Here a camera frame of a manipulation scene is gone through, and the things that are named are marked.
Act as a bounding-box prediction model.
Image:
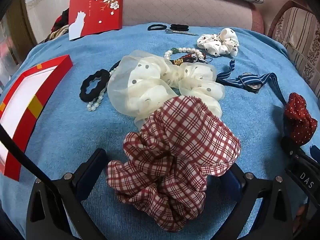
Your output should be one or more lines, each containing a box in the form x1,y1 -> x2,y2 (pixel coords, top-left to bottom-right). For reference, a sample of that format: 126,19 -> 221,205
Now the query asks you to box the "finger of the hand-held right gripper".
280,114 -> 304,159
309,144 -> 320,161

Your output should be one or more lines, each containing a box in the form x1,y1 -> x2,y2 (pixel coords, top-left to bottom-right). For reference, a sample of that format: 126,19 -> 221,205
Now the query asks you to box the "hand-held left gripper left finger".
26,148 -> 109,240

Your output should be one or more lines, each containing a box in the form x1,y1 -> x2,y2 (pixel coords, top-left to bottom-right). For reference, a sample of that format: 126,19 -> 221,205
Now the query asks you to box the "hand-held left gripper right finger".
205,164 -> 293,240

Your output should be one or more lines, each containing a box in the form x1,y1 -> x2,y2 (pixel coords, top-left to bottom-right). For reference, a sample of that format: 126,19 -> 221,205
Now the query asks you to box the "red white-dotted scrunchie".
284,92 -> 318,146

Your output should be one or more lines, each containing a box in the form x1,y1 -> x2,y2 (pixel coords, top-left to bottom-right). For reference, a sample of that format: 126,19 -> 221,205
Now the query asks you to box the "red plaid scrunchie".
106,95 -> 242,233

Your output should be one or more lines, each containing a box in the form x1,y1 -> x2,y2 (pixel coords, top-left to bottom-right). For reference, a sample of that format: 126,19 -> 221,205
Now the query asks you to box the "pale green bead bracelet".
86,67 -> 118,112

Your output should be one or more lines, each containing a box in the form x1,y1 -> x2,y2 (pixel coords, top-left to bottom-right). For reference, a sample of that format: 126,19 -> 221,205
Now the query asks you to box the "watch with blue striped strap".
216,59 -> 287,105

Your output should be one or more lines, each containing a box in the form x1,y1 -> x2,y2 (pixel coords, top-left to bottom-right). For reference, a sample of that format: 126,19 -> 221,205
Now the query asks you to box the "black scrunchie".
80,69 -> 110,103

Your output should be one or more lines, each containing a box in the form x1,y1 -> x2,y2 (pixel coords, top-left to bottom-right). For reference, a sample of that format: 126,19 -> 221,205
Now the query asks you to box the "red box tray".
0,54 -> 73,182

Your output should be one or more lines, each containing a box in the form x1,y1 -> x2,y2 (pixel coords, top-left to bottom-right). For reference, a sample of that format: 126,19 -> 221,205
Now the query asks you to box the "cream organza dotted scrunchie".
107,50 -> 225,130

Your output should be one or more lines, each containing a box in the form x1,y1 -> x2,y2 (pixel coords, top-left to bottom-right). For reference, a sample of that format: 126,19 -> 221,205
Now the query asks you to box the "white cherry print scrunchie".
196,27 -> 240,57

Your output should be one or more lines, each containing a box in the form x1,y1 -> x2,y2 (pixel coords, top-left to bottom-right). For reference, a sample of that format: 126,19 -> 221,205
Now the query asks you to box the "pearl bracelet with green bead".
164,47 -> 204,62

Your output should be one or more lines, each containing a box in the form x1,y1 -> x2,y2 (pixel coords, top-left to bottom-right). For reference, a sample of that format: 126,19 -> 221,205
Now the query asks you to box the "blue blanket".
0,24 -> 320,240

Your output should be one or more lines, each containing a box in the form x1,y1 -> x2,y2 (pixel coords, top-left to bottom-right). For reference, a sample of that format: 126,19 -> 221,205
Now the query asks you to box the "patterned sofa armrest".
265,0 -> 320,95

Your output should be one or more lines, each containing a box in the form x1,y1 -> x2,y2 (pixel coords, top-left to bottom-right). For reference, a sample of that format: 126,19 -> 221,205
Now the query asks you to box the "brown bead charm with gold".
172,52 -> 213,67

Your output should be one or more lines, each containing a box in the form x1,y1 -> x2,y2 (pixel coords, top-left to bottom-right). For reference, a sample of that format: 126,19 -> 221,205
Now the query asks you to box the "pile of clothes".
41,7 -> 71,44

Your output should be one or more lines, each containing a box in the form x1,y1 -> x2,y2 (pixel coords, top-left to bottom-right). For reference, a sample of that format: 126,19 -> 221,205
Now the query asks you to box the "metal hair clip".
165,29 -> 198,36

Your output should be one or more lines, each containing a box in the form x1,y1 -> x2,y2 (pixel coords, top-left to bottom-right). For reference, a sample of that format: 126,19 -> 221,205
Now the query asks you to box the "red floral box lid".
69,0 -> 125,41

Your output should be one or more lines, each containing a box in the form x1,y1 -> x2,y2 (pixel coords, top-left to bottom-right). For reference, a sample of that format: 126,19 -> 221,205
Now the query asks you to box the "pink sofa cushion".
120,0 -> 265,34

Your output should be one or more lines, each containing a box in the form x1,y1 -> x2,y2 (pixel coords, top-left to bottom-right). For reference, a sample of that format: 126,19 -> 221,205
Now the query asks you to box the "black cable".
0,124 -> 60,200

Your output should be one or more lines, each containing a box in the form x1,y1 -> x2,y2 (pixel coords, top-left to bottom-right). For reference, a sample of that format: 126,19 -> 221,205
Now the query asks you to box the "thin black hair tie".
147,24 -> 167,32
109,60 -> 123,72

